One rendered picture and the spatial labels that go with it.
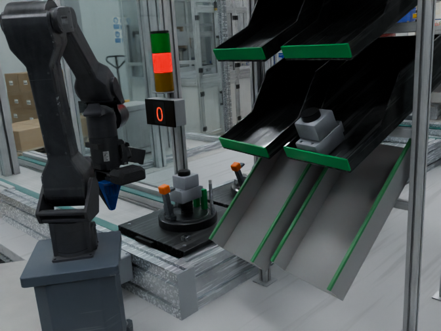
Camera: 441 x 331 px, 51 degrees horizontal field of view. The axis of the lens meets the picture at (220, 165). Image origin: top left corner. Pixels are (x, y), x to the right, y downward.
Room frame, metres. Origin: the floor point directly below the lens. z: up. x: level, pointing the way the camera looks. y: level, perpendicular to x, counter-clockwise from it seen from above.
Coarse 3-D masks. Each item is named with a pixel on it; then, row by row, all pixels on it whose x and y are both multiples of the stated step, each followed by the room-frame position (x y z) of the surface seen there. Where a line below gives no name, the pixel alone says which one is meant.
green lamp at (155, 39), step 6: (150, 36) 1.26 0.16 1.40; (156, 36) 1.24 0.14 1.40; (162, 36) 1.24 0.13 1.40; (168, 36) 1.26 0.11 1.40; (156, 42) 1.24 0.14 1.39; (162, 42) 1.24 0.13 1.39; (168, 42) 1.25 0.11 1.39; (156, 48) 1.24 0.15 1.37; (162, 48) 1.24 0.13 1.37; (168, 48) 1.25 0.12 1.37
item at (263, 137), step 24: (288, 72) 0.95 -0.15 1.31; (312, 72) 0.99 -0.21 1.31; (264, 96) 0.92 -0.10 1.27; (288, 96) 0.94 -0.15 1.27; (312, 96) 0.81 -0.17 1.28; (240, 120) 0.88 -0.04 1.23; (264, 120) 0.89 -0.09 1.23; (288, 120) 0.85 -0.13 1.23; (240, 144) 0.80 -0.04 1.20; (264, 144) 0.80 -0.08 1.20
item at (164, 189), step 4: (164, 184) 1.01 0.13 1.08; (160, 188) 1.00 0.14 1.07; (164, 188) 0.99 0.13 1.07; (168, 188) 1.00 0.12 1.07; (172, 188) 1.01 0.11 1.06; (160, 192) 1.00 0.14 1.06; (164, 192) 0.99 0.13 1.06; (168, 192) 1.00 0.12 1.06; (164, 196) 1.00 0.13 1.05; (168, 196) 1.00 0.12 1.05; (164, 200) 1.00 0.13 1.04; (168, 200) 1.00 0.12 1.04; (164, 204) 1.01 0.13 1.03; (168, 204) 1.00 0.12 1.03; (168, 208) 1.00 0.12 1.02; (172, 208) 1.01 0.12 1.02; (168, 212) 1.00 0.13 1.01; (172, 212) 1.01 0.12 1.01
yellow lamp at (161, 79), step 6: (168, 72) 1.25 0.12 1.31; (156, 78) 1.25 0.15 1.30; (162, 78) 1.24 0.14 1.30; (168, 78) 1.25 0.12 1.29; (156, 84) 1.25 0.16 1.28; (162, 84) 1.24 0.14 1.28; (168, 84) 1.25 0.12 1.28; (156, 90) 1.25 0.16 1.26; (162, 90) 1.24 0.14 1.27; (168, 90) 1.24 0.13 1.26
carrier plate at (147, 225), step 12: (144, 216) 1.10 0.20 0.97; (156, 216) 1.09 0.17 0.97; (120, 228) 1.04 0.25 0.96; (132, 228) 1.02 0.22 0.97; (144, 228) 1.02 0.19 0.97; (156, 228) 1.01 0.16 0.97; (156, 240) 0.94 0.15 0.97; (168, 240) 0.94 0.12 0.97; (180, 240) 0.93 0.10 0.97; (192, 240) 0.93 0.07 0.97; (204, 240) 0.93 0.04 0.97; (168, 252) 0.92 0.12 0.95; (180, 252) 0.89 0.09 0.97
